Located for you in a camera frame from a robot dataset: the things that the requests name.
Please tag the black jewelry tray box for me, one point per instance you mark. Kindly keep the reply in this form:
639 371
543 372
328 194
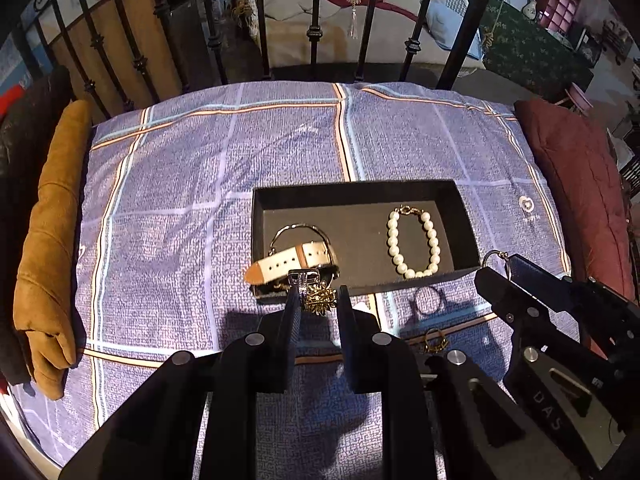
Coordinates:
386 235

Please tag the green patterned carpet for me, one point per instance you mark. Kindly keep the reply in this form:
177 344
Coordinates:
525 53

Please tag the white leather strap watch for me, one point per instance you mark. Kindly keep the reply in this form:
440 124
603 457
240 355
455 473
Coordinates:
316 254

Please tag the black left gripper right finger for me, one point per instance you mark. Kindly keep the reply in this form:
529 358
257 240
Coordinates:
378 362

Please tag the blue plaid bed sheet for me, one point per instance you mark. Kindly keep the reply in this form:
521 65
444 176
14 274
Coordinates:
165 240

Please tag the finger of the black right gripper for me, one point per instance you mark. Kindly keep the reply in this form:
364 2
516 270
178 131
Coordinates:
527 317
555 293

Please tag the wooden panel board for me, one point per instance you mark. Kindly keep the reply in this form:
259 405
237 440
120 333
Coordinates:
88 38

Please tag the gold ring earring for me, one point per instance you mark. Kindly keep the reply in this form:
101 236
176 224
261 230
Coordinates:
435 341

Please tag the beige hanging swing bed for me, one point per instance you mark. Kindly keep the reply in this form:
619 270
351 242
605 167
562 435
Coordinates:
287 23

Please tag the maroon quilted pillow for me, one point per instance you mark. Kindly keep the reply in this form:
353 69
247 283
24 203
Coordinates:
576 158

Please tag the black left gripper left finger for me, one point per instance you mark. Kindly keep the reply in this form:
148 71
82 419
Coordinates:
259 362

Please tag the black iron bed frame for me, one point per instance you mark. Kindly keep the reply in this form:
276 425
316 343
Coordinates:
222 41

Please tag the gold ornate brooch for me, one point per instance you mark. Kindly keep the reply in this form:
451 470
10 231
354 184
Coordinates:
319 299

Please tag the brown suede cushion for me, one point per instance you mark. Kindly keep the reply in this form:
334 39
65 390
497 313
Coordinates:
43 290

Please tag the thin silver bangle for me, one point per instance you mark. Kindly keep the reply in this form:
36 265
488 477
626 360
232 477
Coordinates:
503 256

